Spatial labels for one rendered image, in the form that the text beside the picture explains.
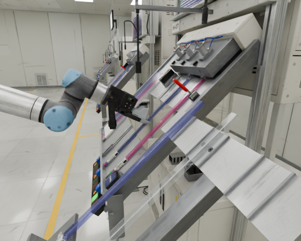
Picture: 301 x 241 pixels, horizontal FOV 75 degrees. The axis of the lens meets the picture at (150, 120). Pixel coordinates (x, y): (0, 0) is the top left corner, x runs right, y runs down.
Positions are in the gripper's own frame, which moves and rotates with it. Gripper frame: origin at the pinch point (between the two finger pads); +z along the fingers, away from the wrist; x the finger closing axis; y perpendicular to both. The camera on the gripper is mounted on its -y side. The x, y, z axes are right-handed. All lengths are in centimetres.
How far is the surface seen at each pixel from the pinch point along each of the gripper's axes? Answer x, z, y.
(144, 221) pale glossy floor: 38, 52, -74
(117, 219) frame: -25.4, -1.3, -27.8
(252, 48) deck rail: -21.1, 11.3, 39.9
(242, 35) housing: -19.1, 7.0, 41.9
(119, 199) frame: -25.4, -4.4, -21.1
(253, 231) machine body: -21, 63, -20
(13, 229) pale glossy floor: 54, -28, -121
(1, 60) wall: 860, -351, -174
